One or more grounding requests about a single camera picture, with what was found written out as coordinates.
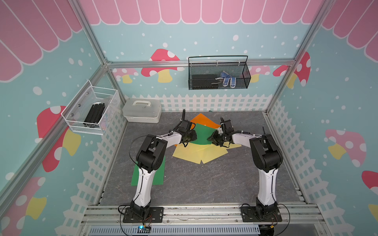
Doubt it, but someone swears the white wire basket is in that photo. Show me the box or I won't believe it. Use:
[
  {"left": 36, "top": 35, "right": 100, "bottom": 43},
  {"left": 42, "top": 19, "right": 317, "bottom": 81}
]
[{"left": 61, "top": 81, "right": 121, "bottom": 135}]

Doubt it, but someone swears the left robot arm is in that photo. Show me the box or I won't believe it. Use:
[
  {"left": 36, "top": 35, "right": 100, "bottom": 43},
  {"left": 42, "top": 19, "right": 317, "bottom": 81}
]
[{"left": 130, "top": 110, "right": 197, "bottom": 221}]

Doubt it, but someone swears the blue white item in basket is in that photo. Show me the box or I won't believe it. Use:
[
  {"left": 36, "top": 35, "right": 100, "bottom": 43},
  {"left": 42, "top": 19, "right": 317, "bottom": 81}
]
[{"left": 215, "top": 71, "right": 236, "bottom": 89}]

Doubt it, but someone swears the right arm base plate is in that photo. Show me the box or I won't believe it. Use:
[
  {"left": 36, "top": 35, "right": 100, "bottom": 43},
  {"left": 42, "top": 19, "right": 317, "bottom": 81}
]
[{"left": 240, "top": 205, "right": 282, "bottom": 224}]

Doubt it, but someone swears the green paper sheet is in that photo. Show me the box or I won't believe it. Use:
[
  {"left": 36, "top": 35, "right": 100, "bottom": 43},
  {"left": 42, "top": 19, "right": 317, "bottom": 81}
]
[
  {"left": 191, "top": 124, "right": 216, "bottom": 145},
  {"left": 131, "top": 157, "right": 165, "bottom": 186}
]

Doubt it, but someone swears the black wire mesh basket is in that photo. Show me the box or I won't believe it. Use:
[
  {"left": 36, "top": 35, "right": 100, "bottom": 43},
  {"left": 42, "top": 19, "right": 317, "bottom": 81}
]
[{"left": 188, "top": 55, "right": 251, "bottom": 90}]

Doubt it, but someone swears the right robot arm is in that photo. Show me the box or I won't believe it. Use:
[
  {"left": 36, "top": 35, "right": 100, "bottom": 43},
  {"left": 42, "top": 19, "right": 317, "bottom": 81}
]
[{"left": 207, "top": 118, "right": 283, "bottom": 223}]

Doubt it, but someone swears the small green circuit board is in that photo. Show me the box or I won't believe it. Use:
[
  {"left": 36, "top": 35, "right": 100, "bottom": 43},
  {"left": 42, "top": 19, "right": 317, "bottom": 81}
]
[{"left": 137, "top": 225, "right": 152, "bottom": 234}]

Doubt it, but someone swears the black box in mesh basket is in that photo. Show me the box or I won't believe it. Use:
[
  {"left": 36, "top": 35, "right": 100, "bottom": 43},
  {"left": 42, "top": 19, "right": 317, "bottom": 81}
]
[{"left": 190, "top": 74, "right": 219, "bottom": 90}]

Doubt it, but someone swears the white plastic storage box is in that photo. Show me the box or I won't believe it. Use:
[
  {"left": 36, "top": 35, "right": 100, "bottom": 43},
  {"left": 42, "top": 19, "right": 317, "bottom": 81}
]
[{"left": 122, "top": 98, "right": 162, "bottom": 124}]

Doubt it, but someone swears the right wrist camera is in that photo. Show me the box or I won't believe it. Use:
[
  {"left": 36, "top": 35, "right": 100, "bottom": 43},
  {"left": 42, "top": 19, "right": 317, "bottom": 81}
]
[{"left": 220, "top": 117, "right": 234, "bottom": 135}]

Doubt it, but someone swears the orange paper sheet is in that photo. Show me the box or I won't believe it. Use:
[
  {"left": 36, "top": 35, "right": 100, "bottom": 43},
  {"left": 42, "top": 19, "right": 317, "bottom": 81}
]
[{"left": 191, "top": 113, "right": 220, "bottom": 129}]

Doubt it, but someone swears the black item in white basket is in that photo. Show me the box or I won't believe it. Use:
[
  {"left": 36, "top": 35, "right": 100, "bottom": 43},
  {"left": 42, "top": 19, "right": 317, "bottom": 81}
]
[{"left": 83, "top": 103, "right": 105, "bottom": 128}]

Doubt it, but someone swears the yellow paper sheet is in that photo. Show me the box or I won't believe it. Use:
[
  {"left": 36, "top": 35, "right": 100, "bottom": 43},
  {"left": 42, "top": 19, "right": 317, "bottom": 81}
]
[
  {"left": 223, "top": 142, "right": 242, "bottom": 149},
  {"left": 195, "top": 145, "right": 228, "bottom": 164},
  {"left": 172, "top": 143, "right": 207, "bottom": 164}
]

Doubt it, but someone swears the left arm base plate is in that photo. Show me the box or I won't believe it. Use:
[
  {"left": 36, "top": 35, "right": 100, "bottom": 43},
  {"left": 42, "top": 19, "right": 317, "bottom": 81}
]
[{"left": 122, "top": 207, "right": 164, "bottom": 223}]

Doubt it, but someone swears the yellow paper sheet bottom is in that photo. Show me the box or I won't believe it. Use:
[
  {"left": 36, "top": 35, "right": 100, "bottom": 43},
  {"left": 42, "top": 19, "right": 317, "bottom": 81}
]
[{"left": 195, "top": 145, "right": 228, "bottom": 164}]

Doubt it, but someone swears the aluminium front rail frame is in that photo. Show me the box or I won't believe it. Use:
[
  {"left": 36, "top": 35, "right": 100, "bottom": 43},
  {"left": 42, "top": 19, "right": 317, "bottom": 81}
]
[{"left": 76, "top": 202, "right": 331, "bottom": 236}]

